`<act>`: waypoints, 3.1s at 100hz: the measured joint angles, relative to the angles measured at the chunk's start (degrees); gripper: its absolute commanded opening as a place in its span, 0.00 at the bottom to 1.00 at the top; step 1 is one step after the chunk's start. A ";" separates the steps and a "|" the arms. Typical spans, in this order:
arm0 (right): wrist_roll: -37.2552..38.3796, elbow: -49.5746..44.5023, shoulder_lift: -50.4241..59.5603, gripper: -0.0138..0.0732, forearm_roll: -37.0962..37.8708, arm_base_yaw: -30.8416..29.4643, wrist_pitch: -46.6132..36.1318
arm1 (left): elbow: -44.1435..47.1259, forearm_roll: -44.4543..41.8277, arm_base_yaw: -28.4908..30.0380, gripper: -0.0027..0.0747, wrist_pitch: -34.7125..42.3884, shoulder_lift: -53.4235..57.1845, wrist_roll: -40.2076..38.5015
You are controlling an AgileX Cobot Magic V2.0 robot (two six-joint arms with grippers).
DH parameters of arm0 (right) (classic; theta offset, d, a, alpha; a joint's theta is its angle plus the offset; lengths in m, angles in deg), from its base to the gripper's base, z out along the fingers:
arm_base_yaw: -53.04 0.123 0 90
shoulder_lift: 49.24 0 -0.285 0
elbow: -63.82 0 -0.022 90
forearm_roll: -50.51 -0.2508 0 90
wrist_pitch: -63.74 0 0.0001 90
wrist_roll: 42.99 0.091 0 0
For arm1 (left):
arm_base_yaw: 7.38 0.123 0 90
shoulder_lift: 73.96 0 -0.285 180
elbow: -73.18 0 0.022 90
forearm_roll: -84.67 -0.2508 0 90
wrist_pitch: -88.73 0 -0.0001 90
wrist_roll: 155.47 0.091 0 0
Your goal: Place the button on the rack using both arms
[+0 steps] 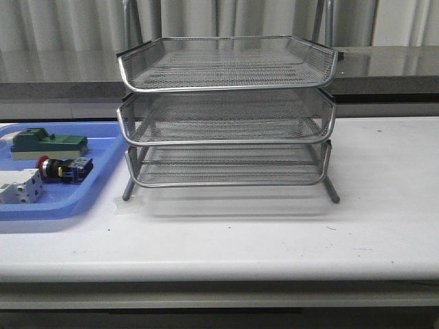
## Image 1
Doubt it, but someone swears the silver mesh tray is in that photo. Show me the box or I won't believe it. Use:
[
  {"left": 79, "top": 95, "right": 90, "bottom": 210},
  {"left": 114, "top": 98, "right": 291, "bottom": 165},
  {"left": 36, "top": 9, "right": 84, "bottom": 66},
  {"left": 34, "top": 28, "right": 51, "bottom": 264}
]
[
  {"left": 117, "top": 88, "right": 336, "bottom": 146},
  {"left": 117, "top": 36, "right": 340, "bottom": 93},
  {"left": 126, "top": 141, "right": 332, "bottom": 188}
]

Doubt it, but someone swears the red emergency stop button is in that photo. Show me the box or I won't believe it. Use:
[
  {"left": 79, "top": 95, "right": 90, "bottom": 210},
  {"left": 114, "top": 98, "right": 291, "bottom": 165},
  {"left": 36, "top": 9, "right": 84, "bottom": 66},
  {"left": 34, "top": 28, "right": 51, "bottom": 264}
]
[{"left": 36, "top": 156, "right": 94, "bottom": 184}]

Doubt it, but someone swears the blue plastic tray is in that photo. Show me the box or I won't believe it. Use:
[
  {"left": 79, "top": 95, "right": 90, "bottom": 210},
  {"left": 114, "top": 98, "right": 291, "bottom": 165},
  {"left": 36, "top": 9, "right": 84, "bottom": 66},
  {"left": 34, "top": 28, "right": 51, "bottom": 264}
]
[{"left": 1, "top": 121, "right": 127, "bottom": 221}]

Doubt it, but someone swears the grey stone counter ledge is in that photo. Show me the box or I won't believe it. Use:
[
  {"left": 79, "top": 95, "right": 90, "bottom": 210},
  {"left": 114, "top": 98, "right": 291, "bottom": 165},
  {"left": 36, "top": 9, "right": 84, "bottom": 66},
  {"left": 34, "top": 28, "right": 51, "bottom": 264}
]
[{"left": 1, "top": 46, "right": 438, "bottom": 103}]

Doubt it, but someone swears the green and cream terminal block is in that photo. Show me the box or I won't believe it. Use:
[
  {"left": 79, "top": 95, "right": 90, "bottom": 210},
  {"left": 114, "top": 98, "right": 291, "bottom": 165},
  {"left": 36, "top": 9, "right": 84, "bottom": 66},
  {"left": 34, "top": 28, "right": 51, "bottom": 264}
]
[{"left": 10, "top": 127, "right": 88, "bottom": 160}]

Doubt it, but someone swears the white circuit breaker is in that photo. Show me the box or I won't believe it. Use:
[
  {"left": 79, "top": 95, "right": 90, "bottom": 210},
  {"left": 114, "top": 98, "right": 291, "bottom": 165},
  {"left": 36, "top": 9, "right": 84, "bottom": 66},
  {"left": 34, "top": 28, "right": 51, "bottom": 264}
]
[{"left": 1, "top": 169, "right": 43, "bottom": 204}]

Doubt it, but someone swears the white small part in tray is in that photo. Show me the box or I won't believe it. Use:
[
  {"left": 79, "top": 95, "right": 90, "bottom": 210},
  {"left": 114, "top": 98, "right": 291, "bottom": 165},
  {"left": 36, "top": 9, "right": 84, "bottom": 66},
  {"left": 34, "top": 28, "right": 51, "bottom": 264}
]
[{"left": 0, "top": 132, "right": 18, "bottom": 144}]

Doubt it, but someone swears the silver wire rack frame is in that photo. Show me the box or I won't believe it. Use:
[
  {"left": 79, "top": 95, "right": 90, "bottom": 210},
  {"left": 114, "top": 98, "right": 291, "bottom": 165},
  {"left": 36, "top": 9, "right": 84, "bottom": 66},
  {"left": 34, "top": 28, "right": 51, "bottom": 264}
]
[{"left": 123, "top": 1, "right": 340, "bottom": 203}]

